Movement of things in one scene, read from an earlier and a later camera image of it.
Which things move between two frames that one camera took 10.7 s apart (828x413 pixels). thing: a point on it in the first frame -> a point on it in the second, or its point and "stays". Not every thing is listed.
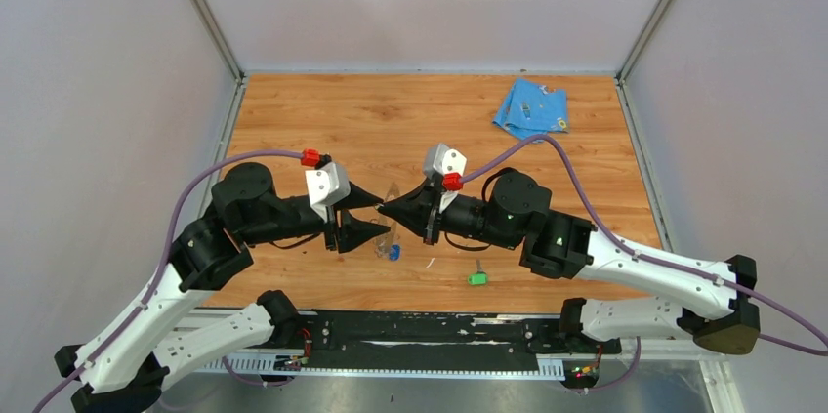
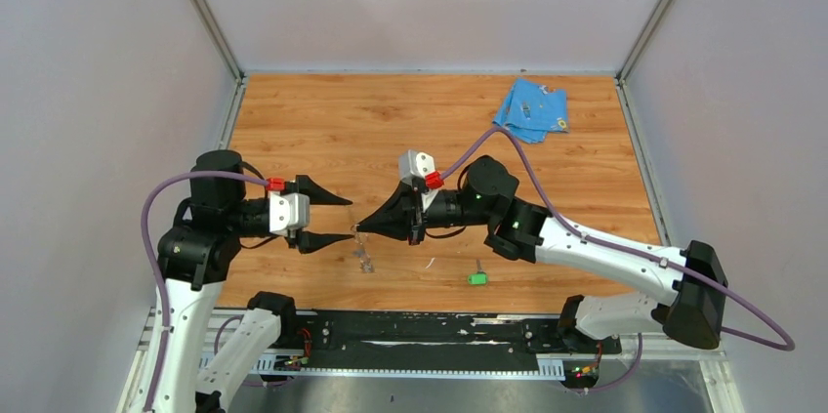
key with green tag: x=479 y=277 stays
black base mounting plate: x=439 y=343 stays
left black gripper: x=351 y=232 -> x=317 y=195
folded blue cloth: x=528 y=110 stays
